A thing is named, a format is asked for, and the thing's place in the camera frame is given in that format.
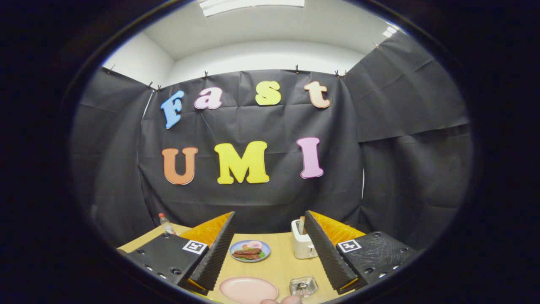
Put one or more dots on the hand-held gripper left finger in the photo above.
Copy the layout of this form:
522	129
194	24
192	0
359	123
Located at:
216	253

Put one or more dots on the blue food plate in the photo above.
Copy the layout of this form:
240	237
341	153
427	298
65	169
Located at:
266	252

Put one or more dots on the brown sausage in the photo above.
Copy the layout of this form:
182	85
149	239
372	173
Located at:
246	256
248	251

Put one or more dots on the small ceiling light panel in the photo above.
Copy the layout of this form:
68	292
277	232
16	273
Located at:
389	31

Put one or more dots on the pink ham slice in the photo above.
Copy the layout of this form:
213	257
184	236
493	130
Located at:
255	244

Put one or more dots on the clear bottle with red label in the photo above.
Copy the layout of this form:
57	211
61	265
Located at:
166	227

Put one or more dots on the brown toast slice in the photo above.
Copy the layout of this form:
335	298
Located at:
301	226

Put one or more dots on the row of black cloth clips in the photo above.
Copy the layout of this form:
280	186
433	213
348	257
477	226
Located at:
206	75

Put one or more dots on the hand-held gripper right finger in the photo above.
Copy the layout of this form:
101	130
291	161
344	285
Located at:
327	257

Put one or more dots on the white toaster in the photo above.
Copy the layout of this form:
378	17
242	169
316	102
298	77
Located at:
301	247

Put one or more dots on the long ceiling light panel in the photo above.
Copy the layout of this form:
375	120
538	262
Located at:
253	5

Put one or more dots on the pink plate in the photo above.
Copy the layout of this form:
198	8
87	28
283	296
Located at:
249	290

